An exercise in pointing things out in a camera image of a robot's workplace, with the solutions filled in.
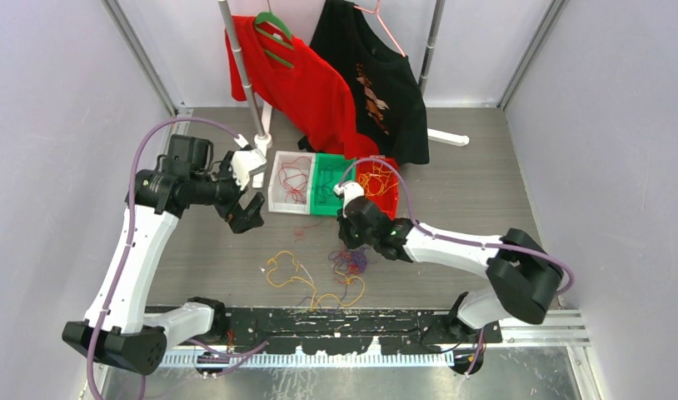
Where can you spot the metal clothes rack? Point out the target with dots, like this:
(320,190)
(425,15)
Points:
(261,116)

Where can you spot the green plastic bin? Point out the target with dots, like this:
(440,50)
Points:
(327,173)

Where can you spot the red plastic bin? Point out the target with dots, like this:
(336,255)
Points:
(380,185)

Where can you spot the green clothes hanger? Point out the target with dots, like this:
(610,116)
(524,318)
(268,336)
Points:
(270,26)

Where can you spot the red t-shirt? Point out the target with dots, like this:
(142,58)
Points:
(313,95)

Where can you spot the pink clothes hanger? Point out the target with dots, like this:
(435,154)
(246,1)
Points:
(376,12)

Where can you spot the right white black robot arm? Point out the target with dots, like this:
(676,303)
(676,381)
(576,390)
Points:
(523,279)

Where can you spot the black printed t-shirt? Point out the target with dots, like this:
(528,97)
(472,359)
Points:
(390,113)

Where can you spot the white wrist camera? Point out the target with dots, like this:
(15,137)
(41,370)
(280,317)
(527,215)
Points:
(246,164)
(347,192)

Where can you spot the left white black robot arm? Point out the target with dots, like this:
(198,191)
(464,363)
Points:
(115,330)

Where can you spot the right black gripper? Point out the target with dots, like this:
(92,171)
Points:
(349,242)

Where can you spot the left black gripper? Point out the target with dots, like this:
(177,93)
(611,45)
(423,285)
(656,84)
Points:
(240,219)

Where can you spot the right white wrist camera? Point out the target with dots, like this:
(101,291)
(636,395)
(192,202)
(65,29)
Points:
(347,192)

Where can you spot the white plastic bin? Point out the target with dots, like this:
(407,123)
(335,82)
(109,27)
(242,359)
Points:
(290,182)

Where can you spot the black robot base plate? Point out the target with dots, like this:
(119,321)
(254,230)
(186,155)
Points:
(339,332)

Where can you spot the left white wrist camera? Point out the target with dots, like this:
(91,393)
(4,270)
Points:
(246,164)

